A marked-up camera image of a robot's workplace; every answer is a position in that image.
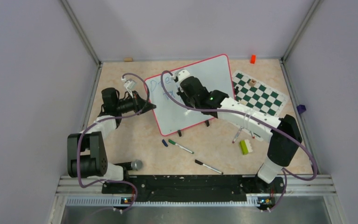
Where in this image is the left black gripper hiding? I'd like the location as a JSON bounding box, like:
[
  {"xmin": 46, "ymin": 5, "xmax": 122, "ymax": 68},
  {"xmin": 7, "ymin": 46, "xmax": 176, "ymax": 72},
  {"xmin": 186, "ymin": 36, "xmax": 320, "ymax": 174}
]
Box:
[{"xmin": 116, "ymin": 91, "xmax": 156, "ymax": 115}]

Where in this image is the white board with pink frame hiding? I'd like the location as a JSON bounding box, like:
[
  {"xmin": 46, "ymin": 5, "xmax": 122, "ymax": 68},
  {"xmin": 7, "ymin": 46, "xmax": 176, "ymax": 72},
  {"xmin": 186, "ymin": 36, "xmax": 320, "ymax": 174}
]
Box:
[{"xmin": 145, "ymin": 54, "xmax": 234, "ymax": 136}]

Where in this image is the blue marker cap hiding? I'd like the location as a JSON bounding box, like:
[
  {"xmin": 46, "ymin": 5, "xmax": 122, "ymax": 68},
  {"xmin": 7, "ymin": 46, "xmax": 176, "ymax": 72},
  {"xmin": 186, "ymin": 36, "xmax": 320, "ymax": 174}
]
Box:
[{"xmin": 162, "ymin": 140, "xmax": 168, "ymax": 147}]

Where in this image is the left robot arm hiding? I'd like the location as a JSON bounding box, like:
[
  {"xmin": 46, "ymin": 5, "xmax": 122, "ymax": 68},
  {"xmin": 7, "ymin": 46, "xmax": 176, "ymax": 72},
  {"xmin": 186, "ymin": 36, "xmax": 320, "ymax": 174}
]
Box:
[{"xmin": 67, "ymin": 88, "xmax": 156, "ymax": 193}]

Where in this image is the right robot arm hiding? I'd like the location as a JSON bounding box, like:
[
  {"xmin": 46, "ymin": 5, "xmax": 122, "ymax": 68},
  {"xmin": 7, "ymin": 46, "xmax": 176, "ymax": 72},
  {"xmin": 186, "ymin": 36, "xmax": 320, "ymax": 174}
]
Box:
[{"xmin": 172, "ymin": 75, "xmax": 302, "ymax": 192}]

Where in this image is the black chess pawn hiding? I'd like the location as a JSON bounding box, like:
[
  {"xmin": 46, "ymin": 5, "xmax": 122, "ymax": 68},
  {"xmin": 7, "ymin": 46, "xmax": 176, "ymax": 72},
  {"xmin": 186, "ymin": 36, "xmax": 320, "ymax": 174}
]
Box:
[{"xmin": 234, "ymin": 86, "xmax": 239, "ymax": 95}]

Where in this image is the green capped marker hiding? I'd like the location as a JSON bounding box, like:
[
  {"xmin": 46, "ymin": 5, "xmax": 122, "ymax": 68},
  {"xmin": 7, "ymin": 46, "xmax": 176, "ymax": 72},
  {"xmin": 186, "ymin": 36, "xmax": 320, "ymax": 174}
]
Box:
[{"xmin": 168, "ymin": 139, "xmax": 194, "ymax": 154}]

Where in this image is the small cork piece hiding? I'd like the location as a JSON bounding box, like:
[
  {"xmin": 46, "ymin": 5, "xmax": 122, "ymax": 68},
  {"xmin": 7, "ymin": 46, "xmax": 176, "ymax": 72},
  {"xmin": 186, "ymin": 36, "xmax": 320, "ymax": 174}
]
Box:
[{"xmin": 124, "ymin": 57, "xmax": 133, "ymax": 62}]

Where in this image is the green white chessboard mat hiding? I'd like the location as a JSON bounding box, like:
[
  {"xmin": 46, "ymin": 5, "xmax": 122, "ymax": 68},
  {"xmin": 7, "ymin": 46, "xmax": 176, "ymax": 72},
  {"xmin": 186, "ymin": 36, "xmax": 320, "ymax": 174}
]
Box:
[{"xmin": 232, "ymin": 71, "xmax": 289, "ymax": 116}]

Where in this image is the wooden cube chess piece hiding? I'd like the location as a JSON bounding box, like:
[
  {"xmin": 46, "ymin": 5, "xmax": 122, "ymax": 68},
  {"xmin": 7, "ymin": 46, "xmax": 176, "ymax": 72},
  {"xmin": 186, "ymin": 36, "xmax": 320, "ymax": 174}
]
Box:
[{"xmin": 248, "ymin": 79, "xmax": 257, "ymax": 87}]

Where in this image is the pink purple marker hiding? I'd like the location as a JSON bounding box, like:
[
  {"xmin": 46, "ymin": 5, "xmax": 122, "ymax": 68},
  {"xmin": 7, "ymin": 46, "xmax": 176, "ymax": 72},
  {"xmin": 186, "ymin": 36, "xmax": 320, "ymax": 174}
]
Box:
[{"xmin": 232, "ymin": 126, "xmax": 243, "ymax": 144}]

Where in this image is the black capped marker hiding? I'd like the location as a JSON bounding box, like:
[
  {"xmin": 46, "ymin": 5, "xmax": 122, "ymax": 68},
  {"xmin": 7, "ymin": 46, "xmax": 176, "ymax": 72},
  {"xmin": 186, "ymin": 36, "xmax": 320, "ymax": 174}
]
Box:
[{"xmin": 194, "ymin": 159, "xmax": 224, "ymax": 175}]

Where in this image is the orange toy block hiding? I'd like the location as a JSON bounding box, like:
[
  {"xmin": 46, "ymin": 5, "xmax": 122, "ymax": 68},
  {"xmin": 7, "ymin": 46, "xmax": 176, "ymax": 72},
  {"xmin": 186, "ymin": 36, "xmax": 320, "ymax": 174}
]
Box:
[{"xmin": 250, "ymin": 55, "xmax": 256, "ymax": 64}]

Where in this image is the green white toy brick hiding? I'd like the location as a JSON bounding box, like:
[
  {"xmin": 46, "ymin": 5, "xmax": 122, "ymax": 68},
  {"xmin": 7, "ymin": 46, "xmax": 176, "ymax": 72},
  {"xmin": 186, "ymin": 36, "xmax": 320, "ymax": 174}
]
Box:
[{"xmin": 239, "ymin": 140, "xmax": 253, "ymax": 155}]

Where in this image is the purple toy block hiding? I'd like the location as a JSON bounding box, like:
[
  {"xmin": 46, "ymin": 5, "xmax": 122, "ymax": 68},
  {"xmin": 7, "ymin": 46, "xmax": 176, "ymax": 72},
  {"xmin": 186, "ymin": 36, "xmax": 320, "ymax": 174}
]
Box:
[{"xmin": 296, "ymin": 105, "xmax": 307, "ymax": 114}]

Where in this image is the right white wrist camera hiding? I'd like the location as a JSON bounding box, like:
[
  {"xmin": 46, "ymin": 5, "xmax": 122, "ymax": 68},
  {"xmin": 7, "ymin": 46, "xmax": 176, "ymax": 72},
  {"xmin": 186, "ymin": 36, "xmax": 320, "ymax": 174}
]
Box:
[{"xmin": 172, "ymin": 69, "xmax": 191, "ymax": 84}]

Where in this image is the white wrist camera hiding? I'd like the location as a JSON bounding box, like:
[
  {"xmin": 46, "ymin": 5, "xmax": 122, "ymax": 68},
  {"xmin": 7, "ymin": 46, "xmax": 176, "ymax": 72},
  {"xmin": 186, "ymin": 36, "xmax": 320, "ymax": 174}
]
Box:
[
  {"xmin": 121, "ymin": 77, "xmax": 137, "ymax": 91},
  {"xmin": 172, "ymin": 69, "xmax": 191, "ymax": 84}
]

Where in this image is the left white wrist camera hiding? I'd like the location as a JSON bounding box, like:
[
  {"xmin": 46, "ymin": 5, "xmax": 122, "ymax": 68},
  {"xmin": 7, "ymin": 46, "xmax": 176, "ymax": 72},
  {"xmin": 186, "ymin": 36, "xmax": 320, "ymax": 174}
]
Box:
[{"xmin": 121, "ymin": 77, "xmax": 137, "ymax": 91}]

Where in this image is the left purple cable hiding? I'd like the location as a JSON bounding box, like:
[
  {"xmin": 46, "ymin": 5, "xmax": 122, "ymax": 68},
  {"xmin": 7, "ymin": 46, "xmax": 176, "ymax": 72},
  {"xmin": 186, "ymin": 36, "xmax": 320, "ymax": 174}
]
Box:
[{"xmin": 77, "ymin": 72, "xmax": 150, "ymax": 214}]

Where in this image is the purple cable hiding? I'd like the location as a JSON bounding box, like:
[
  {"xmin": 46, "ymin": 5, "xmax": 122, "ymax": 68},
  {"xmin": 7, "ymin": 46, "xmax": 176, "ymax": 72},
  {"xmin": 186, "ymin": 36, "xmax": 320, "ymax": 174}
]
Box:
[
  {"xmin": 77, "ymin": 72, "xmax": 150, "ymax": 214},
  {"xmin": 160, "ymin": 70, "xmax": 318, "ymax": 214}
]

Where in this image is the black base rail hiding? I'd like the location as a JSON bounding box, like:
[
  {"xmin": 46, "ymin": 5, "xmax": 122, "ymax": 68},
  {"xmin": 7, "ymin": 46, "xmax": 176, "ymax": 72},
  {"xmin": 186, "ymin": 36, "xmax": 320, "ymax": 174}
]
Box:
[{"xmin": 102, "ymin": 175, "xmax": 284, "ymax": 202}]

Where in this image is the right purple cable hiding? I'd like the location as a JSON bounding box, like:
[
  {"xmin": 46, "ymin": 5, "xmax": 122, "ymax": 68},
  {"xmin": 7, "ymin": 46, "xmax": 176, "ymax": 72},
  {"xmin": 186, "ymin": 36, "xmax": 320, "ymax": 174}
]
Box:
[{"xmin": 160, "ymin": 70, "xmax": 318, "ymax": 214}]

